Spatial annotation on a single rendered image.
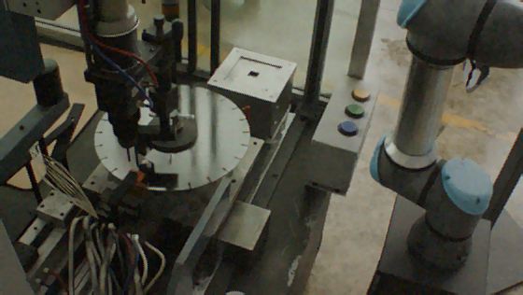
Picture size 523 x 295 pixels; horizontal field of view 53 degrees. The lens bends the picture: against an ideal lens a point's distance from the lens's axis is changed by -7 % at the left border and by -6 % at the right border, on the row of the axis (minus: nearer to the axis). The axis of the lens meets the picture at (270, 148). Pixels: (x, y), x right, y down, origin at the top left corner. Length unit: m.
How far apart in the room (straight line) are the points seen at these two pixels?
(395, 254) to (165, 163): 0.55
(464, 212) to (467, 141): 1.71
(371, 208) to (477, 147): 0.74
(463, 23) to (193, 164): 0.58
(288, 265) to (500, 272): 1.28
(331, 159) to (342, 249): 0.96
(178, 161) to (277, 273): 0.32
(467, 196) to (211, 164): 0.51
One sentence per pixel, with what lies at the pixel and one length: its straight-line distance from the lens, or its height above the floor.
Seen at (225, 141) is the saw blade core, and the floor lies 0.95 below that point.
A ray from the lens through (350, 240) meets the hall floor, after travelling 2.24.
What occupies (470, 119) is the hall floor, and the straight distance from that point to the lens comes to 3.00.
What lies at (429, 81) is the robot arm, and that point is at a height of 1.20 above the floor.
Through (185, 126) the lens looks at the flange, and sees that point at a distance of 1.18.
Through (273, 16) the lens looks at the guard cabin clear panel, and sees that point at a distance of 1.48.
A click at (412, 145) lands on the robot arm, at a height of 1.03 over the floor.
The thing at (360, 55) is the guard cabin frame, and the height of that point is 0.97.
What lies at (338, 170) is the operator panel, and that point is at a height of 0.83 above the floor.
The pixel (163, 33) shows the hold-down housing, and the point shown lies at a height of 1.25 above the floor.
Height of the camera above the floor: 1.74
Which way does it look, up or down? 43 degrees down
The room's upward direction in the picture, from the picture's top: 6 degrees clockwise
